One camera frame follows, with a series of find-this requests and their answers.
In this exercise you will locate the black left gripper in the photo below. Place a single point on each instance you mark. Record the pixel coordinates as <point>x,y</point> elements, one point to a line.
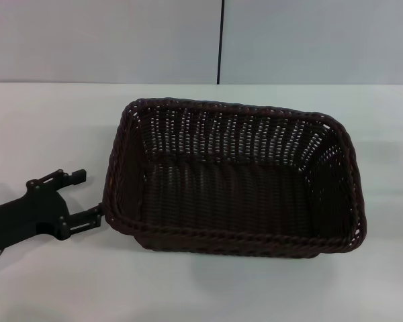
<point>23,218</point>

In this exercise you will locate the dark brown woven basket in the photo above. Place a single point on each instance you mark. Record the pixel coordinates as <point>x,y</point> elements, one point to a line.
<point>228,201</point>

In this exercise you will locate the thin black wall strip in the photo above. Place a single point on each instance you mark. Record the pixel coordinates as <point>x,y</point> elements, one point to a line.
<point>220,40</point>

